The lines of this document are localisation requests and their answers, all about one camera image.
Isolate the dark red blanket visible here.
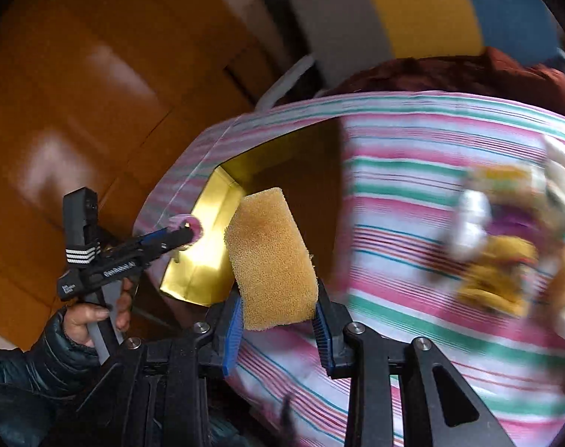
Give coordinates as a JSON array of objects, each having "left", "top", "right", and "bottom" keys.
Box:
[{"left": 326, "top": 47, "right": 565, "bottom": 116}]

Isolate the pile of mixed items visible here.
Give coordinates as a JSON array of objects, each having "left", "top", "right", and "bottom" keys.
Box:
[{"left": 446, "top": 135, "right": 565, "bottom": 339}]

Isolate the person's left hand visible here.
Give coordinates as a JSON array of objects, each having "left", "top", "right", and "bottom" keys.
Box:
[{"left": 62, "top": 279, "right": 133, "bottom": 347}]

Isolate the yellow sponge block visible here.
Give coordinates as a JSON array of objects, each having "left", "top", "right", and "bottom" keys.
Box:
[{"left": 224, "top": 188, "right": 318, "bottom": 331}]

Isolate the gold metal tray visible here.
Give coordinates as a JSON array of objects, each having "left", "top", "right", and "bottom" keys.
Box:
[{"left": 160, "top": 119, "right": 342, "bottom": 306}]

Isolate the pink hair roller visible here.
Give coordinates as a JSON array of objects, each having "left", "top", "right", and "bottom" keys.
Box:
[{"left": 167, "top": 214, "right": 203, "bottom": 244}]

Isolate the wooden wardrobe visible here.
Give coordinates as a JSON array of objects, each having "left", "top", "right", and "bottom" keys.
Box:
[{"left": 0, "top": 0, "right": 274, "bottom": 348}]

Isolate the striped pink green bedsheet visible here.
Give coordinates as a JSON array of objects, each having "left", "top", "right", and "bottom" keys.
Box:
[{"left": 134, "top": 92, "right": 565, "bottom": 446}]

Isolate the dark puffer jacket sleeve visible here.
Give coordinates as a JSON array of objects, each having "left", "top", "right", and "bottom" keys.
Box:
[{"left": 0, "top": 308, "right": 100, "bottom": 446}]

